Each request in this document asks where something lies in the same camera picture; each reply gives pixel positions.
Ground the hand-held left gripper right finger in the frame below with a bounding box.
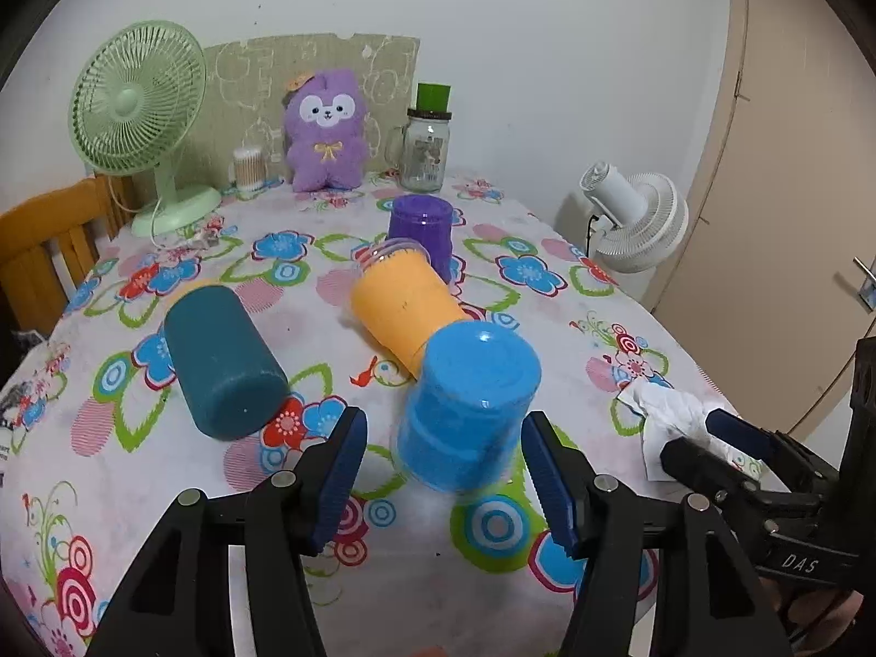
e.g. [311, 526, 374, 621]
[521, 411, 795, 657]

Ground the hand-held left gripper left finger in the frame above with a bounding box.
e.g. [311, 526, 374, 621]
[85, 407, 368, 657]

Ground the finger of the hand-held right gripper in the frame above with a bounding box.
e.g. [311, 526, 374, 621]
[707, 408, 842, 495]
[659, 436, 826, 529]

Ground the blue cup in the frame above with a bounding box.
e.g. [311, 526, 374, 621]
[390, 320, 543, 495]

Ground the teal cup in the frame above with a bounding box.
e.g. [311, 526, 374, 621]
[163, 285, 291, 443]

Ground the orange cup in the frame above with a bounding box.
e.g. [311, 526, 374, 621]
[350, 238, 475, 382]

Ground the purple cup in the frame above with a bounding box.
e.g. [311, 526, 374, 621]
[387, 194, 454, 286]

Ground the person's right hand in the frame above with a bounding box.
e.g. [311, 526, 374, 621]
[763, 578, 869, 657]

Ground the crumpled white tissue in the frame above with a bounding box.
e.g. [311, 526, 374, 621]
[619, 379, 762, 484]

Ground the white fan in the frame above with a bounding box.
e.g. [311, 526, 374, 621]
[553, 160, 690, 275]

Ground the beige door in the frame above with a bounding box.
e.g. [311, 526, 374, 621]
[642, 0, 876, 447]

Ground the cotton swab container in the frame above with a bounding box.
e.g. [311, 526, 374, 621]
[233, 146, 266, 193]

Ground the purple plush toy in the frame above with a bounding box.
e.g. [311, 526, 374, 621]
[283, 68, 371, 193]

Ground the glass jar mug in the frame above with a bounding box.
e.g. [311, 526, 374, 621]
[384, 108, 454, 194]

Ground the wooden chair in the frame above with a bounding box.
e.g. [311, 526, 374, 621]
[0, 174, 142, 338]

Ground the green patterned board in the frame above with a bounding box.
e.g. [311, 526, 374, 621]
[203, 33, 422, 187]

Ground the green desk fan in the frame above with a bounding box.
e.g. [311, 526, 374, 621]
[68, 20, 224, 239]

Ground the metal door handle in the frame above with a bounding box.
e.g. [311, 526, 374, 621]
[852, 256, 876, 316]

